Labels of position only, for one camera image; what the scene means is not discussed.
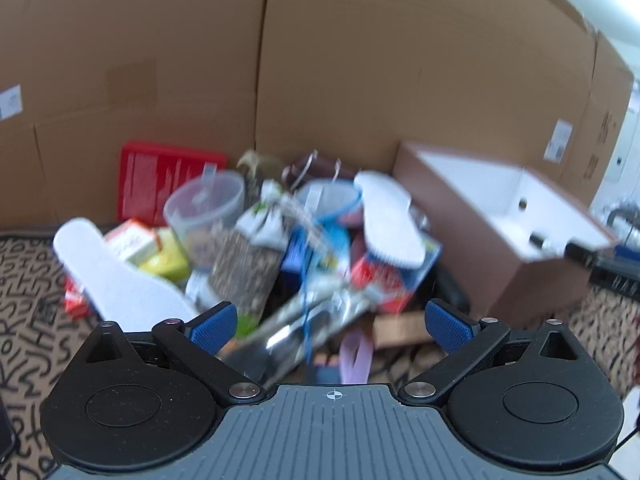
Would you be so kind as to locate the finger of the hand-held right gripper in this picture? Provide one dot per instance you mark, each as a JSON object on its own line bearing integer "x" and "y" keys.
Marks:
{"x": 585, "y": 251}

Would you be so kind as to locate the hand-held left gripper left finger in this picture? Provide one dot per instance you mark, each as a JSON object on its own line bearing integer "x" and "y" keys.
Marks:
{"x": 215, "y": 327}

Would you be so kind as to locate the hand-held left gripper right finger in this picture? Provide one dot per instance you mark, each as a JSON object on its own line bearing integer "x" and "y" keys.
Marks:
{"x": 447, "y": 327}

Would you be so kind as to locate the white marker with black cap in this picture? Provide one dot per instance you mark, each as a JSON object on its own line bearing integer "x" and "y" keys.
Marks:
{"x": 546, "y": 244}

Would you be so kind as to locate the brown cardboard box white inside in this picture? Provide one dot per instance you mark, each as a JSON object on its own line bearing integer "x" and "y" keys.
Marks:
{"x": 500, "y": 265}

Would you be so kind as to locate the black device with metal clip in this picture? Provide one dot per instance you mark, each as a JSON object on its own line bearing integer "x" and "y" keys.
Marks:
{"x": 450, "y": 292}

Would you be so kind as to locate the copper coloured box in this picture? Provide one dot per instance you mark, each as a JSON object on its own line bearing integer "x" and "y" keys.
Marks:
{"x": 405, "y": 329}

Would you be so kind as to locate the clear bag of dried herbs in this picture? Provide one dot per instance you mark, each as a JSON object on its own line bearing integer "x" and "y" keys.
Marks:
{"x": 245, "y": 270}

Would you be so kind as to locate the colourful printed box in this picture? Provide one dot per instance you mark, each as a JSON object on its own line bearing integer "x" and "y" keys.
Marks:
{"x": 390, "y": 285}

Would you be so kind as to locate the shiny clear zip pouch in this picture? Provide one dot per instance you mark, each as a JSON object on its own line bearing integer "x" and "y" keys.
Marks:
{"x": 295, "y": 325}

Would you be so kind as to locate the yellow green small box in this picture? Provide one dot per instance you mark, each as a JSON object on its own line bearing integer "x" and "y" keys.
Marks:
{"x": 165, "y": 257}

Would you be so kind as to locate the clear plastic cup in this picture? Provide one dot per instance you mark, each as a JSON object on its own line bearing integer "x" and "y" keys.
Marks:
{"x": 202, "y": 215}

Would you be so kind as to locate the white shipping label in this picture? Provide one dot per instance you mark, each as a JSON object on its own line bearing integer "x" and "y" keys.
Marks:
{"x": 10, "y": 102}
{"x": 559, "y": 141}

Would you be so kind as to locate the white shoe insole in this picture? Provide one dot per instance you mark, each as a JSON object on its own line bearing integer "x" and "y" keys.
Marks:
{"x": 110, "y": 275}
{"x": 390, "y": 220}

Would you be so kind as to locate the white and orange small box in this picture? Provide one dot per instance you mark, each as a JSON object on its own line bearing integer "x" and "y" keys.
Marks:
{"x": 131, "y": 242}

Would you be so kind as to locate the small red card box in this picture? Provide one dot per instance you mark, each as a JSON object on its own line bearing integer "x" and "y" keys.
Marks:
{"x": 77, "y": 300}

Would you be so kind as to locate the red flat box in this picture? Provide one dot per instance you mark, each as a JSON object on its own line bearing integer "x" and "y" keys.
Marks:
{"x": 150, "y": 180}

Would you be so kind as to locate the clear pouch with blue trim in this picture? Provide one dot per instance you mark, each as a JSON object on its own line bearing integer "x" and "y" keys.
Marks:
{"x": 327, "y": 202}

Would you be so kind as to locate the beige plastic hook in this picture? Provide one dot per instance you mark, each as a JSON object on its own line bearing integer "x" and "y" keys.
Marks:
{"x": 255, "y": 162}

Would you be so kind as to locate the black lettered tan mat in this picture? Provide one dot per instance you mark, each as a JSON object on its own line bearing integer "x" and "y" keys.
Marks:
{"x": 30, "y": 340}

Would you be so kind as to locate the maroon pouch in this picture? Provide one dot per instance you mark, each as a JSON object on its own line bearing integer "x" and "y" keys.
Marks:
{"x": 315, "y": 166}

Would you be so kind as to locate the black flat device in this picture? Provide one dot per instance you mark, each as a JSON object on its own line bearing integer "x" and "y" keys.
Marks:
{"x": 5, "y": 427}

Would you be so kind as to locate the cardboard backdrop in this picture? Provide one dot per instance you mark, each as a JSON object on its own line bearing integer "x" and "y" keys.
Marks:
{"x": 350, "y": 60}

